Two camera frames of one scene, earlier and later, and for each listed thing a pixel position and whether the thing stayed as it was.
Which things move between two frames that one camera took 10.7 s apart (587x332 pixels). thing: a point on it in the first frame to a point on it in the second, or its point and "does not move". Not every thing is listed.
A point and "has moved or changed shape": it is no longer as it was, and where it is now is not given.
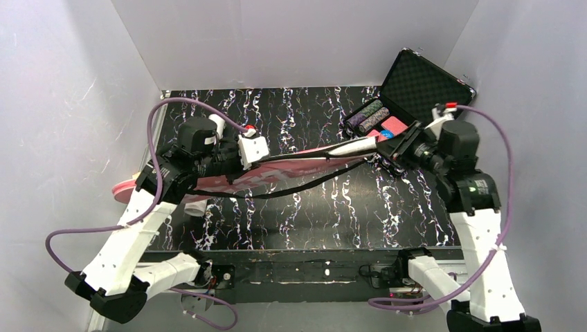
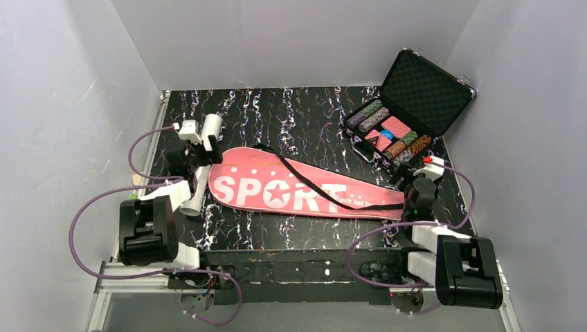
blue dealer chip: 387,134 does not move
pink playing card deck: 394,124 does not move
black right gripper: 399,146 to 408,172
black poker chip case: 415,87 does not move
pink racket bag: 226,180 has moved or changed shape
